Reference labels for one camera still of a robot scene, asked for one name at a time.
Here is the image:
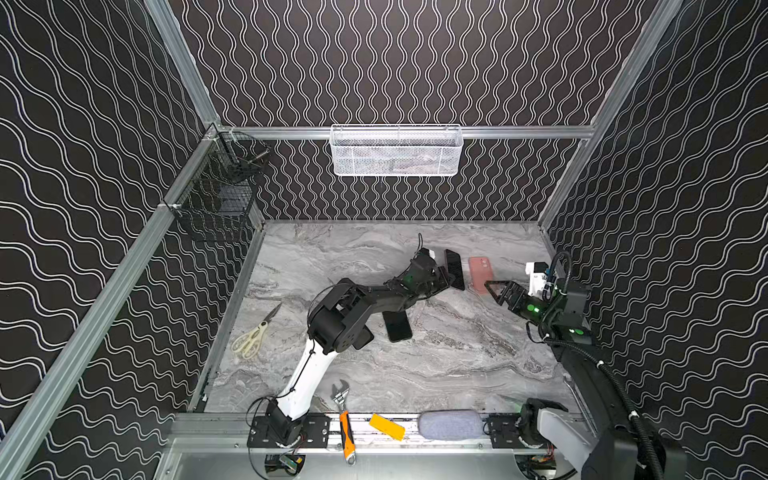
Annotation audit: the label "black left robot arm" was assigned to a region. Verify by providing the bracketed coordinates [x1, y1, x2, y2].
[257, 247, 454, 446]

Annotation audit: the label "black wire basket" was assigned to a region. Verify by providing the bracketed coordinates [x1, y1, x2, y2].
[172, 131, 272, 244]

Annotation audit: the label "black phone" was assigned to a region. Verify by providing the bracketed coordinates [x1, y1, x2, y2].
[382, 311, 413, 343]

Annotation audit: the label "orange handled adjustable wrench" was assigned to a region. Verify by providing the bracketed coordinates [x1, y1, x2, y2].
[332, 380, 357, 466]

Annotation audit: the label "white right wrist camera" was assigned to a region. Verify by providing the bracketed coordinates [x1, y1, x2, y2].
[525, 261, 557, 301]

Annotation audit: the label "grey fabric pouch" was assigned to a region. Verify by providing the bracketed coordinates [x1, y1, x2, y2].
[417, 410, 485, 441]

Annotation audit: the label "scissors with pale handles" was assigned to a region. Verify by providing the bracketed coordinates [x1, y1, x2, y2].
[231, 304, 282, 360]

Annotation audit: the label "white mesh basket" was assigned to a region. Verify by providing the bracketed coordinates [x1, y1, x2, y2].
[329, 124, 464, 177]

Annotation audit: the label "pink phone case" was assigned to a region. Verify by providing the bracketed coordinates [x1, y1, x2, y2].
[468, 257, 493, 295]

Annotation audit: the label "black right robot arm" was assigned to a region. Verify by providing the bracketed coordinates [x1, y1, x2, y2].
[485, 279, 687, 479]

